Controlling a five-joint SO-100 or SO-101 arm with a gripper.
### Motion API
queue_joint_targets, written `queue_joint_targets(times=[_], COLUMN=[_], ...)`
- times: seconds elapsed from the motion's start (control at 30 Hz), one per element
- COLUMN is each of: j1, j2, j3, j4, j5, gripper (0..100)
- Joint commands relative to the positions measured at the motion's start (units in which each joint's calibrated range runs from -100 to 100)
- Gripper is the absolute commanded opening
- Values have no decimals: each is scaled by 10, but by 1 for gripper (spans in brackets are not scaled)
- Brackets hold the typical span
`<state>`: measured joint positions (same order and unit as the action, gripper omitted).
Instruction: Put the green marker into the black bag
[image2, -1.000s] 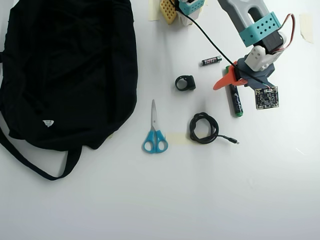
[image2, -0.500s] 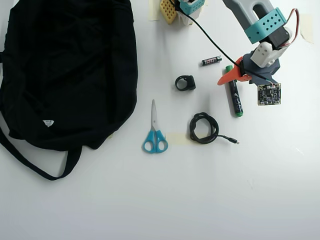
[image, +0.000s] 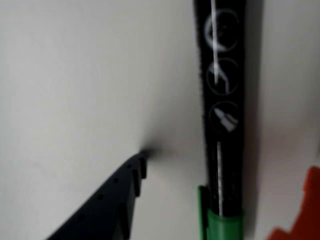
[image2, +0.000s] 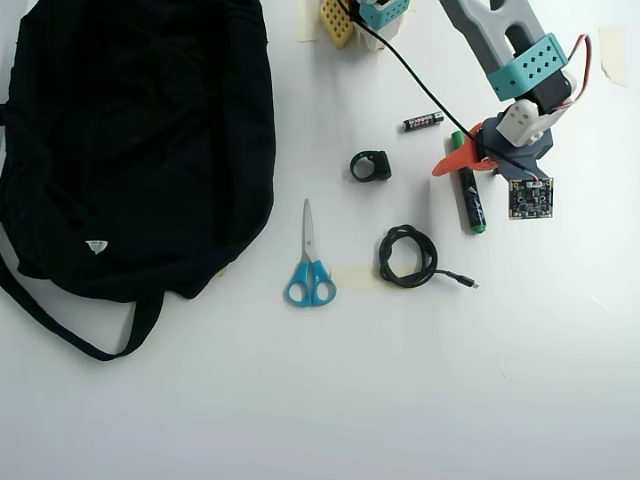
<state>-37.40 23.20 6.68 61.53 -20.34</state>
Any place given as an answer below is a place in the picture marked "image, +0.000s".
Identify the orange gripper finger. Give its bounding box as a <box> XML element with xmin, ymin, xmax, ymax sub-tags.
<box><xmin>266</xmin><ymin>166</ymin><xmax>320</xmax><ymax>240</ymax></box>

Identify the navy gripper finger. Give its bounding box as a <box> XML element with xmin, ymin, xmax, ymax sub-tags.
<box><xmin>46</xmin><ymin>150</ymin><xmax>148</xmax><ymax>240</ymax></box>

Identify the green marker with black barrel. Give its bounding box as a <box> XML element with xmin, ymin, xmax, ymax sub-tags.
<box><xmin>193</xmin><ymin>0</ymin><xmax>247</xmax><ymax>240</ymax></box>

